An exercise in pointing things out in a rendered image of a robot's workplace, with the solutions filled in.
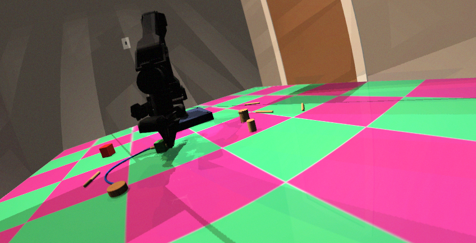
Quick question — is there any small green block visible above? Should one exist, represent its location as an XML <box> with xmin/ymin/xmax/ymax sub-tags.
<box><xmin>154</xmin><ymin>139</ymin><xmax>169</xmax><ymax>154</ymax></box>

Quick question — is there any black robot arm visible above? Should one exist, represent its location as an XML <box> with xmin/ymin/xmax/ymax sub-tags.
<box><xmin>130</xmin><ymin>11</ymin><xmax>187</xmax><ymax>121</ymax></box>

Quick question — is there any round wooden button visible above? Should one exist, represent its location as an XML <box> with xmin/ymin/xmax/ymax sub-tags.
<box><xmin>107</xmin><ymin>181</ymin><xmax>128</xmax><ymax>197</ymax></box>

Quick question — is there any brown wooden cylinder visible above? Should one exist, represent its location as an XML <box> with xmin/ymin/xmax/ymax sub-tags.
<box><xmin>246</xmin><ymin>119</ymin><xmax>257</xmax><ymax>132</ymax></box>

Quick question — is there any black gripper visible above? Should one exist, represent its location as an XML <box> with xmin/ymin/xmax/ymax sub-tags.
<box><xmin>138</xmin><ymin>88</ymin><xmax>186</xmax><ymax>149</ymax></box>

